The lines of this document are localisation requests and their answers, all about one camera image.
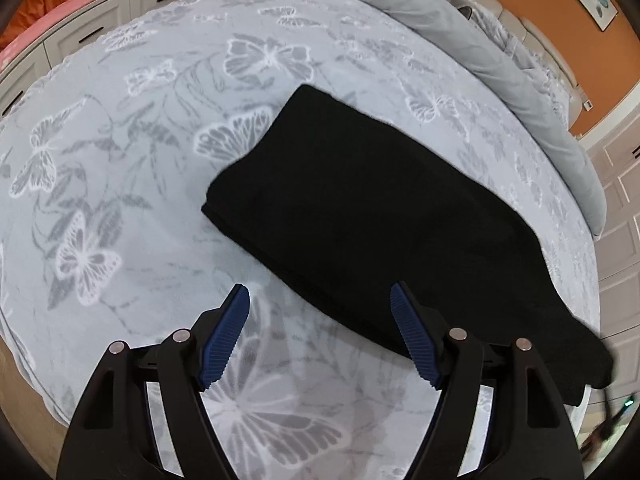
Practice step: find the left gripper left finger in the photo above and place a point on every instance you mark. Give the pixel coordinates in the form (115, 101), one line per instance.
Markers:
(111, 435)

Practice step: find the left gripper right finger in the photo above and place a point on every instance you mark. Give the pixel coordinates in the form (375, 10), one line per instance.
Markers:
(499, 413)

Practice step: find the black pants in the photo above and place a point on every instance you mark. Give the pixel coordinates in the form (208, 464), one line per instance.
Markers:
(342, 207)

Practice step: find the grey butterfly bedspread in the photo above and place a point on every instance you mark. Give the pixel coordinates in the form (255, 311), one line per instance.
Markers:
(104, 169)

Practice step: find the white wardrobe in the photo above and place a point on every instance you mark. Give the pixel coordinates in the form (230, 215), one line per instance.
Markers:
(616, 158)

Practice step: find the grey rolled duvet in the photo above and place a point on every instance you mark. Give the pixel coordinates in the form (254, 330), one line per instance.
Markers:
(441, 24)

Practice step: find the beige tufted headboard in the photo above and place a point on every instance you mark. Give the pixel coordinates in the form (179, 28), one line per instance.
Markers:
(533, 39)

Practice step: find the white drawer cabinet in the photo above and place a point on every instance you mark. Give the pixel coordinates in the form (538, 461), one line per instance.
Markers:
(69, 27)

